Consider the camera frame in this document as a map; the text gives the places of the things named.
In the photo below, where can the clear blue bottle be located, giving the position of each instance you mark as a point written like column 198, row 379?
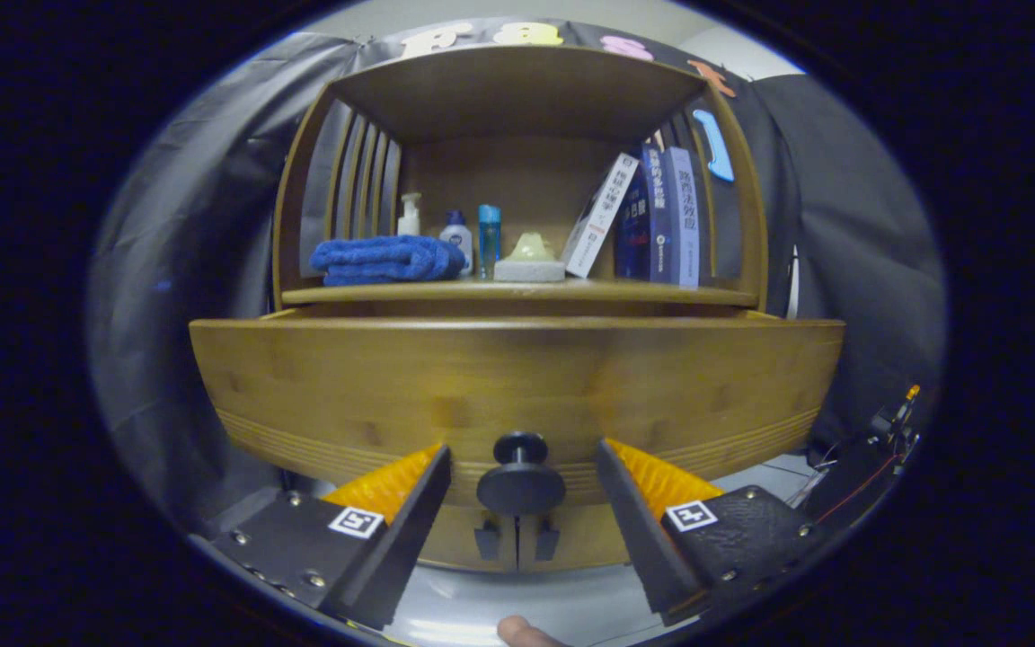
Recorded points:
column 489, row 238

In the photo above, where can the white pump bottle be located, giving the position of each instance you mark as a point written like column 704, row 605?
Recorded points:
column 409, row 222

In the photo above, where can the folded blue towel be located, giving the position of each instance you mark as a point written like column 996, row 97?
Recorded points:
column 383, row 259

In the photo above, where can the wooden countertop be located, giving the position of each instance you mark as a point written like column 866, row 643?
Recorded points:
column 446, row 291

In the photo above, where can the wooden cabinet door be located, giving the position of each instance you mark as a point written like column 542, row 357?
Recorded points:
column 455, row 548
column 580, row 539

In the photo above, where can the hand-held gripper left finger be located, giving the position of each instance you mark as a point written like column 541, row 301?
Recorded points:
column 396, row 548

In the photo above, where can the black drawer knob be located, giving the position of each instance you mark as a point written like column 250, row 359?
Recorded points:
column 520, row 490

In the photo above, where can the white bottle with blue cap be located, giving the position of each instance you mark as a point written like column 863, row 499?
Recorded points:
column 458, row 238

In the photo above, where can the wooden drawer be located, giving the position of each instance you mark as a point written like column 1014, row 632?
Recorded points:
column 392, row 386

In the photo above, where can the white book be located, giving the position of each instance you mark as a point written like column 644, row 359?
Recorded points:
column 603, row 216

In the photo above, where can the wooden cabinet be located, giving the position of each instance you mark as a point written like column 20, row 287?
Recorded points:
column 526, row 180

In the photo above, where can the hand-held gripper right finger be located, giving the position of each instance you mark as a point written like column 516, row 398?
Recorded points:
column 639, row 530

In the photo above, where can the black device with orange part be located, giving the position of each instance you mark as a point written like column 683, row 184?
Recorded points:
column 859, row 476

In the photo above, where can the pale green ornament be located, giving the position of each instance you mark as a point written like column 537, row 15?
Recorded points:
column 529, row 256

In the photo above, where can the light blue book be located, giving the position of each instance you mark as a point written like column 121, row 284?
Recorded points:
column 684, row 216

